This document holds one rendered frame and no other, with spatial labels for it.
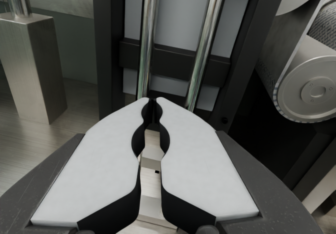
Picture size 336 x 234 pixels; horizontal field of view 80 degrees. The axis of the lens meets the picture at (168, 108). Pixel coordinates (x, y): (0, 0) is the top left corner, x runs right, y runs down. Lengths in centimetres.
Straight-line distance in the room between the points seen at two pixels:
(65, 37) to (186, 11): 64
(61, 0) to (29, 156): 48
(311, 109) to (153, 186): 35
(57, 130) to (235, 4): 54
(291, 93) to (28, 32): 53
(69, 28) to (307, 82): 70
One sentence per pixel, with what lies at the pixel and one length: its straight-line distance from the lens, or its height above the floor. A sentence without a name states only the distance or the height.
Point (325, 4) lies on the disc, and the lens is 64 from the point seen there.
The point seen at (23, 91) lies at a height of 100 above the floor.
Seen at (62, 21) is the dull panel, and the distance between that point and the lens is 81.
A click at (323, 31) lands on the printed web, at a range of 58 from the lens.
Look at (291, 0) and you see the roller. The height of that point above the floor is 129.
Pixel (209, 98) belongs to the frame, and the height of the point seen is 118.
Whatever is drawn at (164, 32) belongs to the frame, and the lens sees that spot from 24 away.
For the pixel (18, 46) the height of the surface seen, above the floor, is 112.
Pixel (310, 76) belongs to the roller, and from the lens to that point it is 40.
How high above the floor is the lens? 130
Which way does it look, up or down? 33 degrees down
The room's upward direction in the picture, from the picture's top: 10 degrees clockwise
